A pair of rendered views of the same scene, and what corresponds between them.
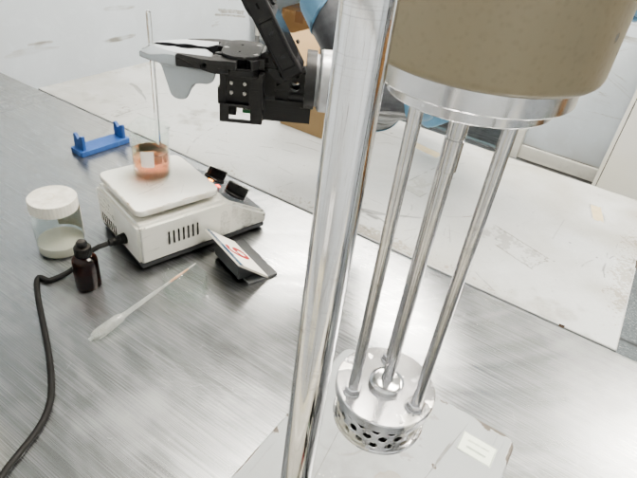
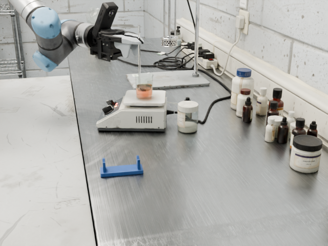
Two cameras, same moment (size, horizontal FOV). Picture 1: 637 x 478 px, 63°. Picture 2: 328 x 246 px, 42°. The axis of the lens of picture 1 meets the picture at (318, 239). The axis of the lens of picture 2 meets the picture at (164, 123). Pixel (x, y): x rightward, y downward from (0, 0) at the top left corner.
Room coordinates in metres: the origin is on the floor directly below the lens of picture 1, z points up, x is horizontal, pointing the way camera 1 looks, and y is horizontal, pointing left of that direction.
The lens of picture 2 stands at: (1.38, 1.14, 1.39)
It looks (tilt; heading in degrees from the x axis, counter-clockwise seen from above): 22 degrees down; 227
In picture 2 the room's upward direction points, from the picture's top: straight up
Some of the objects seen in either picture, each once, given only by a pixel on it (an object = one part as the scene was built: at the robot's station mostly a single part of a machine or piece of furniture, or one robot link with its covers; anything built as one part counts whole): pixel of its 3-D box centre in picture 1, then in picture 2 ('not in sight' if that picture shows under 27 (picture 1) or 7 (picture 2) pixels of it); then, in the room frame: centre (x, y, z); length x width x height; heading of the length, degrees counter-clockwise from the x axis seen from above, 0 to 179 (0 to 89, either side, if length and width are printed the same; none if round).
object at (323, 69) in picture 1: (331, 81); (88, 36); (0.65, 0.01, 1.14); 0.08 x 0.05 x 0.08; 4
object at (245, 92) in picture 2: not in sight; (244, 102); (0.33, 0.38, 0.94); 0.05 x 0.05 x 0.09
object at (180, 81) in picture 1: (177, 74); (135, 45); (0.61, 0.19, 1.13); 0.09 x 0.03 x 0.06; 95
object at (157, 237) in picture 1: (177, 205); (136, 111); (0.62, 0.21, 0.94); 0.22 x 0.13 x 0.08; 135
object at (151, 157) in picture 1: (150, 149); (144, 86); (0.62, 0.24, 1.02); 0.06 x 0.05 x 0.08; 38
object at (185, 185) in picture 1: (158, 183); (145, 97); (0.60, 0.22, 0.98); 0.12 x 0.12 x 0.01; 45
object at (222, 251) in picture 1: (241, 251); not in sight; (0.56, 0.10, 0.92); 0.09 x 0.06 x 0.04; 42
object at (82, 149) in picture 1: (100, 137); (121, 165); (0.84, 0.41, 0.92); 0.10 x 0.03 x 0.04; 147
